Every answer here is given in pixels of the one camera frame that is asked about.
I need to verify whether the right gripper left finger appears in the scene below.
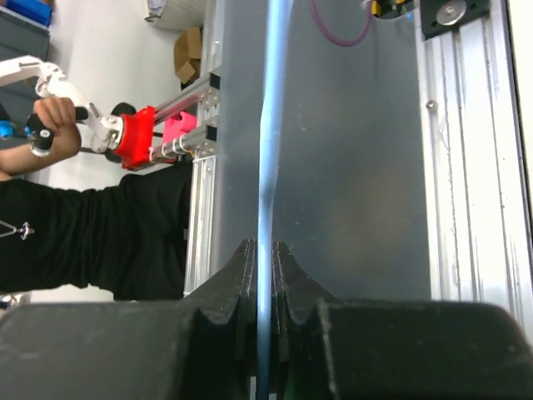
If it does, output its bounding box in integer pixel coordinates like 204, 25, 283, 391
1, 241, 256, 399

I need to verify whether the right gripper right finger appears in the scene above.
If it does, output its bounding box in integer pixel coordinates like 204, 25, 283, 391
272, 242, 532, 399

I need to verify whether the light blue wire hanger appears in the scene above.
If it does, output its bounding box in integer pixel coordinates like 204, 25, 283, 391
256, 1, 293, 399

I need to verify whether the operator forearm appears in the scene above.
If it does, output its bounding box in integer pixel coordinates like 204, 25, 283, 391
0, 125, 82, 181

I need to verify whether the operator hand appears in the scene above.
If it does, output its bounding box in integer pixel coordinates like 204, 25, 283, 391
33, 97, 78, 133

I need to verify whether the operator black shirt torso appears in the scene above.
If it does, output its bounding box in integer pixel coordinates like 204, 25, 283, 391
1, 163, 192, 301

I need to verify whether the pink plastic block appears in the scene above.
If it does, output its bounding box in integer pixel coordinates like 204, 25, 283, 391
162, 112, 197, 143

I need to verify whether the cardboard box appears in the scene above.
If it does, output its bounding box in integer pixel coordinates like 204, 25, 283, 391
173, 27, 202, 84

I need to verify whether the blue storage bin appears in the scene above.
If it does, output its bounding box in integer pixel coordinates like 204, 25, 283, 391
1, 0, 52, 27

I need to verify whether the aluminium rail base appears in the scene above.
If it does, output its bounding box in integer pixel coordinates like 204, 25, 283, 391
414, 1, 532, 333

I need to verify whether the aluminium frame post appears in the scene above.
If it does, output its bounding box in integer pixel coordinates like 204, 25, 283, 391
151, 67, 221, 296

